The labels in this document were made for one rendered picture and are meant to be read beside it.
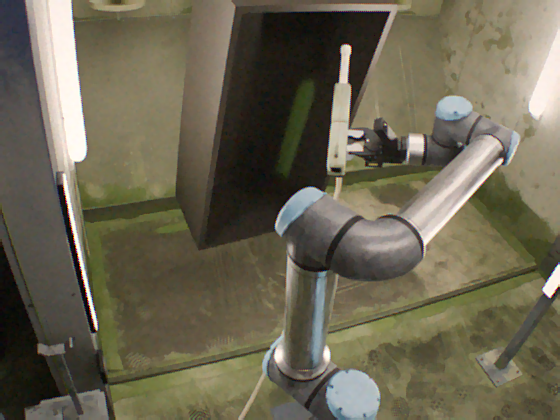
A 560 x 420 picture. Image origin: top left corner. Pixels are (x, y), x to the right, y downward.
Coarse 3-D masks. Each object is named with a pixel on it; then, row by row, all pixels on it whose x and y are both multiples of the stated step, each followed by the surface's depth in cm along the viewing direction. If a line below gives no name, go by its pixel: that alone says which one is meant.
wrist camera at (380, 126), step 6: (378, 120) 129; (384, 120) 131; (378, 126) 128; (384, 126) 129; (378, 132) 129; (384, 132) 129; (390, 132) 133; (384, 138) 131; (390, 138) 132; (396, 138) 136; (390, 144) 133; (396, 144) 135; (390, 150) 135; (396, 150) 135
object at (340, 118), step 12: (348, 48) 151; (348, 60) 150; (336, 84) 143; (348, 84) 142; (336, 96) 140; (348, 96) 140; (336, 108) 138; (348, 108) 138; (336, 120) 136; (348, 120) 136; (336, 132) 134; (336, 144) 130; (336, 156) 129
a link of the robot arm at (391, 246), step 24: (480, 120) 119; (480, 144) 111; (504, 144) 114; (456, 168) 103; (480, 168) 106; (432, 192) 97; (456, 192) 99; (384, 216) 91; (408, 216) 91; (432, 216) 93; (360, 240) 85; (384, 240) 85; (408, 240) 86; (336, 264) 87; (360, 264) 85; (384, 264) 85; (408, 264) 87
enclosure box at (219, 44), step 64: (256, 0) 137; (320, 0) 145; (384, 0) 156; (192, 64) 176; (256, 64) 198; (320, 64) 208; (192, 128) 191; (256, 128) 229; (320, 128) 220; (192, 192) 210; (256, 192) 252
